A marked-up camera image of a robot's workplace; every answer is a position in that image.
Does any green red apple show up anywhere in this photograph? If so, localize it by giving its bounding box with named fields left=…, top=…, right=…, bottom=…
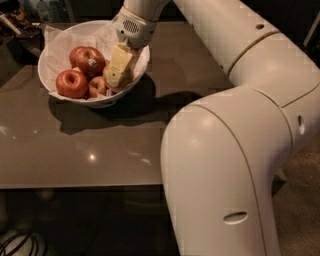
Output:
left=103, top=60, right=133, bottom=93

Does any red apple with sticker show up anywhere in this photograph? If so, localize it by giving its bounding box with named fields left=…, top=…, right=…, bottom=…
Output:
left=69, top=46, right=106, bottom=77

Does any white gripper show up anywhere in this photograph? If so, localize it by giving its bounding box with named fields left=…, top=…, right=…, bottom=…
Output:
left=106, top=5, right=157, bottom=87

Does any white ceramic bowl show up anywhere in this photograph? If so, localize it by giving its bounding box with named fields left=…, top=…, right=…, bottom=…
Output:
left=37, top=19, right=152, bottom=109

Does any black cable on floor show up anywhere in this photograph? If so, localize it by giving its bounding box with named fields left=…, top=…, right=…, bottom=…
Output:
left=0, top=229, right=50, bottom=256

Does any dark bag with strap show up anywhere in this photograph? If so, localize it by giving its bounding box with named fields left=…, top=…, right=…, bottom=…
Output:
left=8, top=27, right=44, bottom=65

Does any clear plastic bottle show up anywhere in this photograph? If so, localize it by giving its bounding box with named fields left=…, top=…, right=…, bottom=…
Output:
left=36, top=0, right=51, bottom=23

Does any white crumpled paper liner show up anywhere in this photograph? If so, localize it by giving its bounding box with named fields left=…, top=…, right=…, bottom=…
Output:
left=43, top=20, right=149, bottom=101

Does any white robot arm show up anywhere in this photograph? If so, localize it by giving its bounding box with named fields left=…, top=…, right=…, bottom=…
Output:
left=108, top=0, right=320, bottom=256

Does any red apple front left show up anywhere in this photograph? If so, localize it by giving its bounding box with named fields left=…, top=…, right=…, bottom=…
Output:
left=56, top=70, right=88, bottom=99

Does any small red yellow apple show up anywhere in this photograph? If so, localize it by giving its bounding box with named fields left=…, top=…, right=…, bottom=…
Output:
left=88, top=76, right=107, bottom=98

